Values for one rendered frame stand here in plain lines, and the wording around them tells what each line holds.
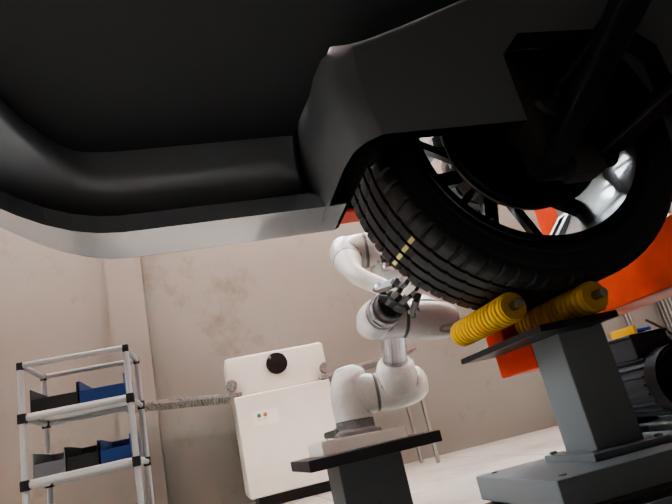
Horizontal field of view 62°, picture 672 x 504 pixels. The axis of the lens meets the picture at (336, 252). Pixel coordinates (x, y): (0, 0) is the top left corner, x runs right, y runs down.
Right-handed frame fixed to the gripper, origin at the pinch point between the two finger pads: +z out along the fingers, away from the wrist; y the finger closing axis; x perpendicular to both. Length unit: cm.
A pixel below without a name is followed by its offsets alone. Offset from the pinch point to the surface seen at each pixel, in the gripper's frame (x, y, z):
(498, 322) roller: -5.1, -15.5, 18.9
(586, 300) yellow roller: 2.8, -24.4, 29.6
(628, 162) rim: 38, -22, 26
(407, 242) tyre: -1.7, 7.0, 19.0
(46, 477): -100, 76, -174
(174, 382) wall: -23, 88, -394
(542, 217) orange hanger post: 62, -29, -36
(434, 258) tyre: -2.9, 1.4, 22.0
